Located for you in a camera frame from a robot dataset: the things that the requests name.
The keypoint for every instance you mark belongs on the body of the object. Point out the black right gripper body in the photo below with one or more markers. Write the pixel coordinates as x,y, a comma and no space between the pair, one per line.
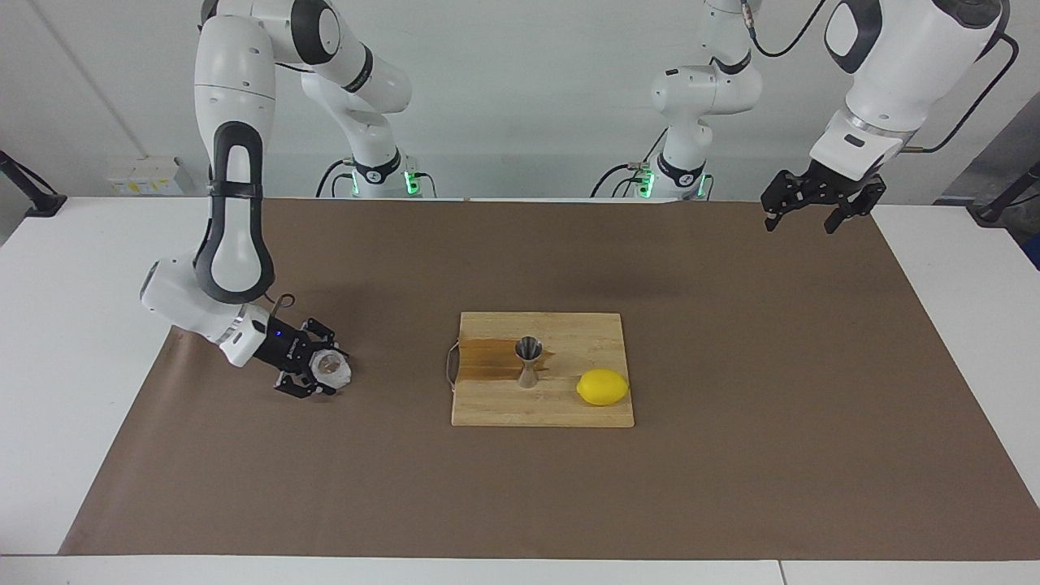
288,353

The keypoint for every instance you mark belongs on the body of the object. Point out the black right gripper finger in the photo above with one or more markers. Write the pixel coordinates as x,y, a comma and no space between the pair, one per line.
305,386
327,337

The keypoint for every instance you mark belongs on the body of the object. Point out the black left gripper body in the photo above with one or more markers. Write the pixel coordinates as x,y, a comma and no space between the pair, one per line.
833,183

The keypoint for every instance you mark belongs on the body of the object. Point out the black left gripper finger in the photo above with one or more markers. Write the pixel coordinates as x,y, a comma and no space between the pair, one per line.
863,199
784,195

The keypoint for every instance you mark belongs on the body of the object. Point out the clear textured glass cup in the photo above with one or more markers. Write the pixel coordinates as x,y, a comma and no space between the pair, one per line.
331,370

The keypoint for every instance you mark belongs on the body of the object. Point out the steel double jigger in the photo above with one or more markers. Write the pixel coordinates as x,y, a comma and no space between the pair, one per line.
529,349

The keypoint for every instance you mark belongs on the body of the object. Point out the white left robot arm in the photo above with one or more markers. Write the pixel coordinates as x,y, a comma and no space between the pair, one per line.
910,57

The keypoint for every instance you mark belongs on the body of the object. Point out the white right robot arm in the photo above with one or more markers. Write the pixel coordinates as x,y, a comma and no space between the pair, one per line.
236,97

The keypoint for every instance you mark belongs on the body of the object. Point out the brown table mat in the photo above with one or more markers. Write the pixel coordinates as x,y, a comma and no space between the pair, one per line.
325,487

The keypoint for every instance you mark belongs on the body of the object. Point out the black clamp stand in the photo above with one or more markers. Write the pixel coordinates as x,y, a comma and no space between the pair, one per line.
32,201
1003,203

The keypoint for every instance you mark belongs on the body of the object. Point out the dark grey panel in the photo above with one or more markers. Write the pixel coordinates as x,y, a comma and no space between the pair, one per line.
1007,154

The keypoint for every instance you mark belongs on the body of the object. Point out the wooden cutting board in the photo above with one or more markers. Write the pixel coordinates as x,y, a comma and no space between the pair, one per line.
504,406

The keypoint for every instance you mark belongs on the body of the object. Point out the yellow lemon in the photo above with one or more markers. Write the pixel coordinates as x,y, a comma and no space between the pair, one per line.
603,387

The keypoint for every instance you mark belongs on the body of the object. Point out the white wall outlet box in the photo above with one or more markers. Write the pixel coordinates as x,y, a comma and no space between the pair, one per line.
142,177

